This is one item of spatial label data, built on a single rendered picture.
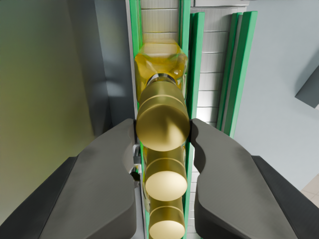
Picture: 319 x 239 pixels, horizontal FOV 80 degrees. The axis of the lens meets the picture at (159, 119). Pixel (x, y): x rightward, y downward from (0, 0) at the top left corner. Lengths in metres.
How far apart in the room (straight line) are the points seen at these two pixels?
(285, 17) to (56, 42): 0.51
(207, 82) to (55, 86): 0.29
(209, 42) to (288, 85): 0.32
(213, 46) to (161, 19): 0.11
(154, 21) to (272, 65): 0.35
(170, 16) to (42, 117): 0.27
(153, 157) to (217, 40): 0.29
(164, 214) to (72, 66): 0.22
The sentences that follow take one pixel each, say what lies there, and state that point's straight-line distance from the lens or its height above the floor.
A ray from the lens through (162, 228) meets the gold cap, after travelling 0.20.
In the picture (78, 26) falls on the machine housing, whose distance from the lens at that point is 0.42.
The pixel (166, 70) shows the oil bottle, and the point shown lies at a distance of 0.18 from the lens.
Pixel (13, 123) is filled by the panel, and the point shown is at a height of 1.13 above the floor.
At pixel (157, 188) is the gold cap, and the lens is 0.16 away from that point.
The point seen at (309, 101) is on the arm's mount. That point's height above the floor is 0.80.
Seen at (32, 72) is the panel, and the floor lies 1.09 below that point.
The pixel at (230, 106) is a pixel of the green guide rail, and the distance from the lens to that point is 0.37.
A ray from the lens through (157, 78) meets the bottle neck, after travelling 0.17.
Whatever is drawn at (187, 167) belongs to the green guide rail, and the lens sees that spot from 0.41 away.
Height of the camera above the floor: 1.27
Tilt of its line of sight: 62 degrees down
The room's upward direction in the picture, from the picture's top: 180 degrees clockwise
